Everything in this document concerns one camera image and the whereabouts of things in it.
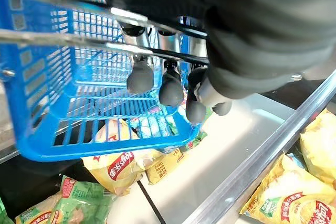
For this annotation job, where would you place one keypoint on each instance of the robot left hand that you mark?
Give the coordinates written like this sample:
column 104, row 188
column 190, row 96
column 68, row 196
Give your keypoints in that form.
column 257, row 19

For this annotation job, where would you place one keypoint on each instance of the white shelf board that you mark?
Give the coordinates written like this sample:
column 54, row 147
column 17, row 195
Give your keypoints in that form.
column 223, row 150

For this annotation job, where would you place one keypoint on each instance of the yellow chips bag red label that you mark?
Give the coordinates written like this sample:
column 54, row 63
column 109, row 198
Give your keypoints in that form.
column 36, row 214
column 123, row 169

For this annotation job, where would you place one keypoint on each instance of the green snack bag red label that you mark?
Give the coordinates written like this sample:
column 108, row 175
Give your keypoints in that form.
column 195, row 140
column 84, row 200

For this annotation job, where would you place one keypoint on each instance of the black shelf divider strip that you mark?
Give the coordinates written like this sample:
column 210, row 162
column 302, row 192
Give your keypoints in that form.
column 152, row 203

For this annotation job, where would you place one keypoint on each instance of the blue plastic shopping basket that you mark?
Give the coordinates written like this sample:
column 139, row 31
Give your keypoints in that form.
column 39, row 58

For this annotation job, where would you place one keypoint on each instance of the small yellow snack bag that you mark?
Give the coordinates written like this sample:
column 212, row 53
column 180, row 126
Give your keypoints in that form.
column 164, row 166

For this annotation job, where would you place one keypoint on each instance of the yellow chips bag green label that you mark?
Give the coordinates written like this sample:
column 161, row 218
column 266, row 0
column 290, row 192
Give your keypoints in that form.
column 294, row 197

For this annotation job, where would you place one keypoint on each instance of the pale blue snack bag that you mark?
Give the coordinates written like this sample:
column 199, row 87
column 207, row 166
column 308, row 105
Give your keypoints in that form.
column 155, row 125

